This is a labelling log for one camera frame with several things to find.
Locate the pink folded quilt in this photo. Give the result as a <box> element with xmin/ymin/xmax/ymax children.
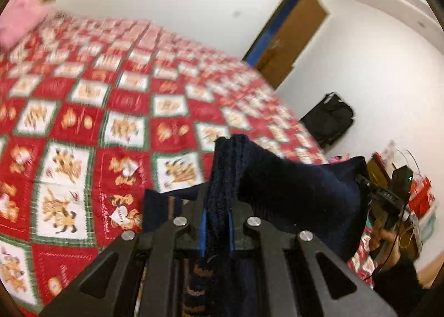
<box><xmin>0</xmin><ymin>0</ymin><xmax>47</xmax><ymax>49</ymax></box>

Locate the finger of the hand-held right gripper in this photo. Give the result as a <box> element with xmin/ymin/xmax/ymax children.
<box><xmin>355</xmin><ymin>173</ymin><xmax>377</xmax><ymax>197</ymax></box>

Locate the red checked printed bedspread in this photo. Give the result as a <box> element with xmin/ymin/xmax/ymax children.
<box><xmin>0</xmin><ymin>8</ymin><xmax>375</xmax><ymax>314</ymax></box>

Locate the black cable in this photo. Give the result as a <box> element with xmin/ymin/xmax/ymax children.
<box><xmin>376</xmin><ymin>215</ymin><xmax>422</xmax><ymax>274</ymax></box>

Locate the navy patterned knit sweater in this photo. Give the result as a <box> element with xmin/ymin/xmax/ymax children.
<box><xmin>139</xmin><ymin>134</ymin><xmax>370</xmax><ymax>317</ymax></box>

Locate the brown wooden door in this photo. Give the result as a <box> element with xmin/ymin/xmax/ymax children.
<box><xmin>255</xmin><ymin>0</ymin><xmax>328</xmax><ymax>90</ymax></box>

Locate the white paper bag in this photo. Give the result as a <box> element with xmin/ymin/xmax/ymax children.
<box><xmin>382</xmin><ymin>140</ymin><xmax>422</xmax><ymax>179</ymax></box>

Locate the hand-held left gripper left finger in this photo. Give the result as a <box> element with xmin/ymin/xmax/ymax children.
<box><xmin>38</xmin><ymin>183</ymin><xmax>209</xmax><ymax>317</ymax></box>

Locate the black bag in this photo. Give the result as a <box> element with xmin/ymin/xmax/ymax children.
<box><xmin>299</xmin><ymin>92</ymin><xmax>355</xmax><ymax>148</ymax></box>

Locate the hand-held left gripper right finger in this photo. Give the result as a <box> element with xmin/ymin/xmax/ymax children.
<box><xmin>227</xmin><ymin>199</ymin><xmax>399</xmax><ymax>317</ymax></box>

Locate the person's right hand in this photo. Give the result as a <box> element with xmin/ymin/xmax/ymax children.
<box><xmin>368</xmin><ymin>225</ymin><xmax>403</xmax><ymax>271</ymax></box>

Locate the red bag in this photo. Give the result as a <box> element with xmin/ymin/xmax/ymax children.
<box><xmin>408</xmin><ymin>177</ymin><xmax>436</xmax><ymax>217</ymax></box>

